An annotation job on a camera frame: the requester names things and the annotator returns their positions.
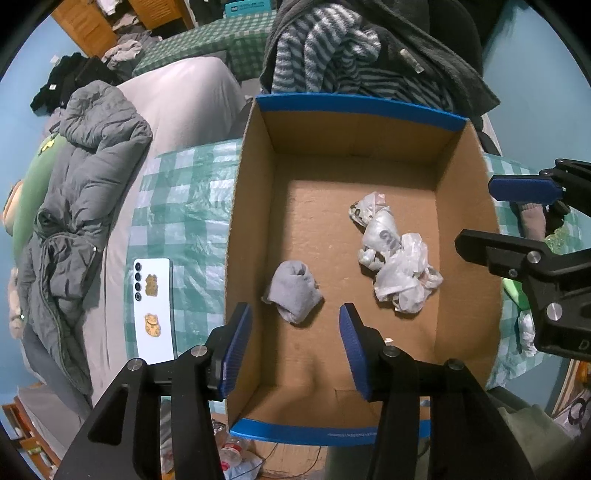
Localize green pillow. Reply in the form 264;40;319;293
2;131;70;259

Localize light green cloth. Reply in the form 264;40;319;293
503;277;532;310

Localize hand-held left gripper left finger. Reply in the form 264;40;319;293
54;302;254;480

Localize black cable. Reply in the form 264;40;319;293
259;443;324;477

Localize light grey sock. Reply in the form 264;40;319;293
262;260;324;326

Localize green checked plastic tablecloth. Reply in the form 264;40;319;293
127;138;583;388

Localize clear plastic bottle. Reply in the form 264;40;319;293
217;436;252;480

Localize white phone with cat stickers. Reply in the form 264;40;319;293
133;257;177;363

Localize pile of grey clothes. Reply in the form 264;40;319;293
102;30;162;79

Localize small white cloth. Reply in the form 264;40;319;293
517;309;539;356

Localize wooden cabinet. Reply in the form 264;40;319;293
51;0;195;47

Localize cardboard box with blue tape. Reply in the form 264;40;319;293
225;92;504;446

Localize wooden shelf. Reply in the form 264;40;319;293
0;401;61;467

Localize olive green trousers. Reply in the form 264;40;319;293
499;406;583;480

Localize pile of black clothes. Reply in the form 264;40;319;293
30;53;121;114

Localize grey puffer jacket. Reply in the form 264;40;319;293
16;80;153;395

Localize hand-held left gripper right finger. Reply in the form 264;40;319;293
338;302;536;480

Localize printed bag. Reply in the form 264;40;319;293
554;360;591;439

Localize green lace cloth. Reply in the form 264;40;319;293
545;222;573;254

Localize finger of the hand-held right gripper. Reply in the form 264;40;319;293
455;228;591;333
488;159;591;215

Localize bed with grey sheet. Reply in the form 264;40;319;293
18;58;247;457

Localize dark green checked cloth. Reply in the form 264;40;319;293
131;16;278;79

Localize crumpled white plastic bag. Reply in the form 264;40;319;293
348;191;444;315

